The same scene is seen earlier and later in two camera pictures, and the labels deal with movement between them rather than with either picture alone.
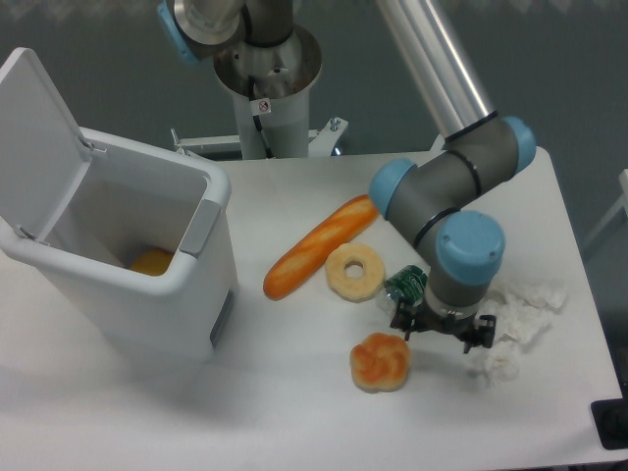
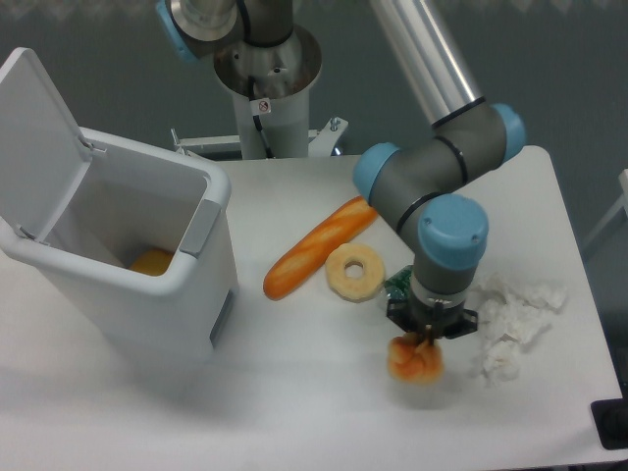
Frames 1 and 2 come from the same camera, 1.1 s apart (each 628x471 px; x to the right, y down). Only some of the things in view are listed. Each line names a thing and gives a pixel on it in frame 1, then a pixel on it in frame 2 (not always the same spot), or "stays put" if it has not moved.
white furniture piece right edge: (622, 202) stays put
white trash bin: (133, 197) stays put
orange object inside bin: (152, 262) stays put
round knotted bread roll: (381, 363) -> (411, 358)
